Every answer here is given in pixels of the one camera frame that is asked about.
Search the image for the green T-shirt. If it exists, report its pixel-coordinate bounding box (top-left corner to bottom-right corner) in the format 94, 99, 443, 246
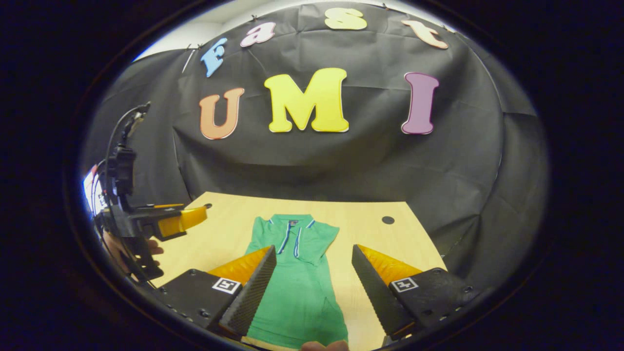
244, 214, 349, 350

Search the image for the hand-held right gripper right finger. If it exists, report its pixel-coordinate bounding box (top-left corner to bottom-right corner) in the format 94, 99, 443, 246
351, 244, 481, 341

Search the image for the bright white panel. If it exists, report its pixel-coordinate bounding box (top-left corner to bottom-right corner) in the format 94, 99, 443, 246
83, 165, 107, 216

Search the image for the black backdrop cloth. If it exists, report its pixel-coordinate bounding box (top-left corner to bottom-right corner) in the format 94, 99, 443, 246
80, 2, 549, 293

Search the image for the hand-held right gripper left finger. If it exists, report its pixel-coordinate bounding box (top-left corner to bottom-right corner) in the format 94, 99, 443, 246
158, 245, 277, 341

